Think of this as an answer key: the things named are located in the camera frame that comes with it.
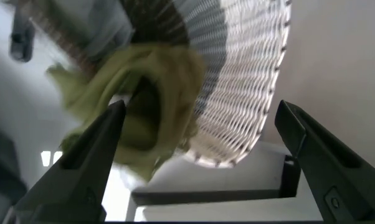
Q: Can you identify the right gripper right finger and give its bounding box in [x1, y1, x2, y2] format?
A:
[274, 99, 375, 223]

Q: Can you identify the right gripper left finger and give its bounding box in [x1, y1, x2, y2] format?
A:
[6, 99, 128, 223]

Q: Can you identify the green printed shirt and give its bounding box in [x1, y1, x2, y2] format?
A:
[45, 42, 207, 183]

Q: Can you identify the white laundry basket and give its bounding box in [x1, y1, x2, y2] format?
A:
[28, 0, 293, 169]

